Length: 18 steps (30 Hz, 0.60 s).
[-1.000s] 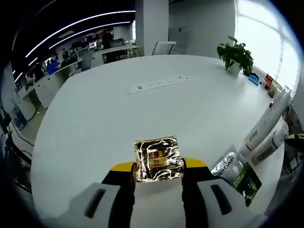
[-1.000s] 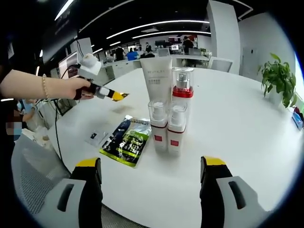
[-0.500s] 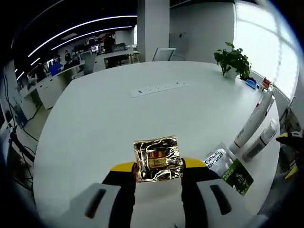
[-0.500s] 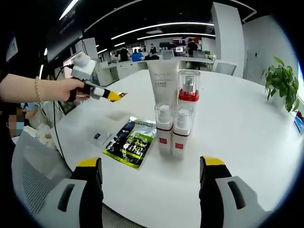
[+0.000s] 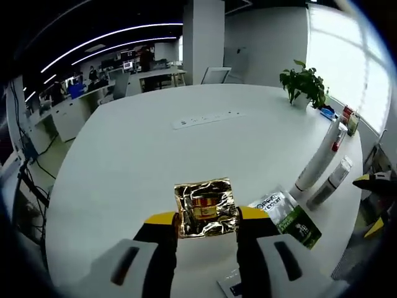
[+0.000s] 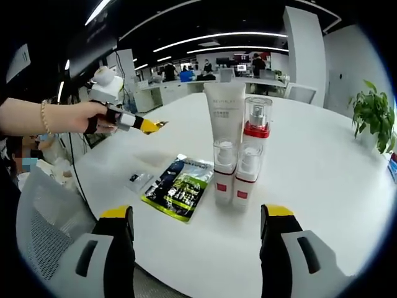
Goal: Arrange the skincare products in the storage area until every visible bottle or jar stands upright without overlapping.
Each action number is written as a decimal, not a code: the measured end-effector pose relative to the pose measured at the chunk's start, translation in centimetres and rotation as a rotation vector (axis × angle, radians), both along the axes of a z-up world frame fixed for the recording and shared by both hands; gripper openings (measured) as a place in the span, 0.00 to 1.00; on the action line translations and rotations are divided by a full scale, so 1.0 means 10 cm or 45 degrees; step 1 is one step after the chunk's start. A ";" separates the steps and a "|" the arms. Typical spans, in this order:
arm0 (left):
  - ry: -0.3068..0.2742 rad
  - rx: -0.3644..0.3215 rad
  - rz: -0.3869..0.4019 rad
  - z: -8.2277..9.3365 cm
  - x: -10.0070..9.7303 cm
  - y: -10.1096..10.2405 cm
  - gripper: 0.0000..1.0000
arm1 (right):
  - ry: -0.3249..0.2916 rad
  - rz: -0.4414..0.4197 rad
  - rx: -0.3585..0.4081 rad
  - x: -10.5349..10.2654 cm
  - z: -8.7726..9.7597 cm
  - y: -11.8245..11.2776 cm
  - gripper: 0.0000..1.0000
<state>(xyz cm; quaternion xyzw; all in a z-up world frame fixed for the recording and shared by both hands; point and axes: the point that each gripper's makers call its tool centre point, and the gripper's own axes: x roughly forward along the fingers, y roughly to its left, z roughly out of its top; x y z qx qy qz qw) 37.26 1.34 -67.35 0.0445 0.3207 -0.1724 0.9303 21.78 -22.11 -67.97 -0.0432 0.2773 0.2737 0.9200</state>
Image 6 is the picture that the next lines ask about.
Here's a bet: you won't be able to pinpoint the white skincare tube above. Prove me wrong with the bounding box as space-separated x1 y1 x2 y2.
203 83 246 150

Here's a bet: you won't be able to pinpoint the ceiling air conditioner vent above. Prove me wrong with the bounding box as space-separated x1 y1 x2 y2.
6 43 32 83

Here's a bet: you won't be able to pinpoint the white cloth bag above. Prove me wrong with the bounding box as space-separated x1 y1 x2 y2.
42 145 78 187

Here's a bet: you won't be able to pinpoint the potted green plant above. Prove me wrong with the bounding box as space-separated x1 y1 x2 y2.
349 79 397 155

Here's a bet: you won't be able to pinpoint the green black skincare sachet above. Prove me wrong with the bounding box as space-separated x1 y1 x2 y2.
141 153 215 224

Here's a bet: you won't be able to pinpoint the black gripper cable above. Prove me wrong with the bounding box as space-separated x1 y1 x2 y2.
69 133 91 200

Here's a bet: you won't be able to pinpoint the red collared white skincare bottle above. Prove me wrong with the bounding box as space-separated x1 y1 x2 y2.
241 96 274 150

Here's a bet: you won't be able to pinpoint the white office workstation desks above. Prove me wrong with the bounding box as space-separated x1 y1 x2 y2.
135 79 288 112

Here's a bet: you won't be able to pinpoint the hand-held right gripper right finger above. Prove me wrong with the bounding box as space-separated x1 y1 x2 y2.
259 203 354 298

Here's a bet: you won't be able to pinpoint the clear skincare sachet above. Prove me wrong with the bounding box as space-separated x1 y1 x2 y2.
125 170 154 194

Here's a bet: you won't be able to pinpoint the blue tissue box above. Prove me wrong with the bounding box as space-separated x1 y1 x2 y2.
387 151 397 181

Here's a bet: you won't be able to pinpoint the hanging dark display screen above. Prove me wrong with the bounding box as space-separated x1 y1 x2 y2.
68 18 120 80

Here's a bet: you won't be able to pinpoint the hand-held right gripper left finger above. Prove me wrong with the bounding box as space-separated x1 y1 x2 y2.
63 205 136 298

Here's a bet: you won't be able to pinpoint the beaded gold bracelet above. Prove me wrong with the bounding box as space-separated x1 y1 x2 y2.
40 99 53 135

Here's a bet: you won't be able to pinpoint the grey mesh office chair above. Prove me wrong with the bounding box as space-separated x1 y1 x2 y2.
15 166 187 298

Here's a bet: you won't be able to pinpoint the person's left hand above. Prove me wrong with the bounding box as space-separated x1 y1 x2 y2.
46 101 109 135

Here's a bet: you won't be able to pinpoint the ceiling light strip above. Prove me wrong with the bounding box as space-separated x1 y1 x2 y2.
153 32 289 53
187 45 288 54

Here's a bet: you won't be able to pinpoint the small red label skincare bottle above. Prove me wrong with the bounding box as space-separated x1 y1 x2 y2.
232 142 264 212
213 138 238 207

